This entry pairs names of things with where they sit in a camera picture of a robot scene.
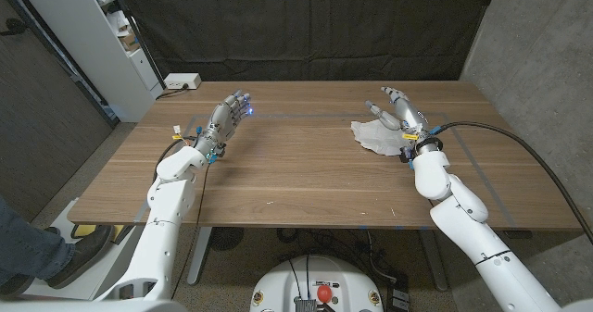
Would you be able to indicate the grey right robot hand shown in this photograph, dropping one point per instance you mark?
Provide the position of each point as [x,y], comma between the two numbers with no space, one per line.
[410,115]

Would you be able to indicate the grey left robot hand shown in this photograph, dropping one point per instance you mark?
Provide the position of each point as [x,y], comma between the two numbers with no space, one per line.
[224,120]

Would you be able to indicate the white cloth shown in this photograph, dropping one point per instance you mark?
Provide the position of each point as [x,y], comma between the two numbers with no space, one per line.
[370,138]

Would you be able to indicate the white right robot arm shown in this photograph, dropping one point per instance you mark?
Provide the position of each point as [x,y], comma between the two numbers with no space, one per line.
[482,247]

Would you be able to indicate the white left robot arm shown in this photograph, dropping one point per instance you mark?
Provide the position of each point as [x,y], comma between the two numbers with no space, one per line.
[160,224]

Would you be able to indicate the white connector plug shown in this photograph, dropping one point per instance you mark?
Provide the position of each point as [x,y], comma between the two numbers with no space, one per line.
[177,129]

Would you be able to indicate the white power strip box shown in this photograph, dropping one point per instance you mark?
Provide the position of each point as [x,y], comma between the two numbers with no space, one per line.
[181,80]

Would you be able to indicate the black backdrop stand pole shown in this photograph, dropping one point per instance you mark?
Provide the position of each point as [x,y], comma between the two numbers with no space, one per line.
[139,36]

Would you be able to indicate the black backdrop curtain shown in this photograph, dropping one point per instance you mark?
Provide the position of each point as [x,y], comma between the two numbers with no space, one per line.
[301,25]

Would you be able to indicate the cardboard box on shelf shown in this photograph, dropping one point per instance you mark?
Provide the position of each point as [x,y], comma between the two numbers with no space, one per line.
[128,42]

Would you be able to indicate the grey table leg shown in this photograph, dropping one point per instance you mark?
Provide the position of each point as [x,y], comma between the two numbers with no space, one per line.
[434,261]
[199,256]

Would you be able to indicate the white shelf cabinet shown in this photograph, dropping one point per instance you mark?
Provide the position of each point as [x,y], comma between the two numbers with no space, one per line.
[92,39]

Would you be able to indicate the white robot torso base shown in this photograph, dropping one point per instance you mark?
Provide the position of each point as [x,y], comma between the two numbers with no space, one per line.
[287,284]

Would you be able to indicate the black floor power strip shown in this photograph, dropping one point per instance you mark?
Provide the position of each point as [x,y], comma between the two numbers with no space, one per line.
[397,295]

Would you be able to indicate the white floor mat yellow print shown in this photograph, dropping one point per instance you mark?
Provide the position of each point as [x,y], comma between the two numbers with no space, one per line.
[81,231]

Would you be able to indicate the dark brown shoe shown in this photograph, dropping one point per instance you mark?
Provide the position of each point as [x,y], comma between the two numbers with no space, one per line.
[16,285]
[85,256]

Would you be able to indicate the red emergency stop button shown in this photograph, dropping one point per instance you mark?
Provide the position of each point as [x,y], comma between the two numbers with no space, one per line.
[324,293]

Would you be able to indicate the person leg in blue jeans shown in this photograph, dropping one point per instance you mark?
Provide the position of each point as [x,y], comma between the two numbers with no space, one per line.
[28,252]

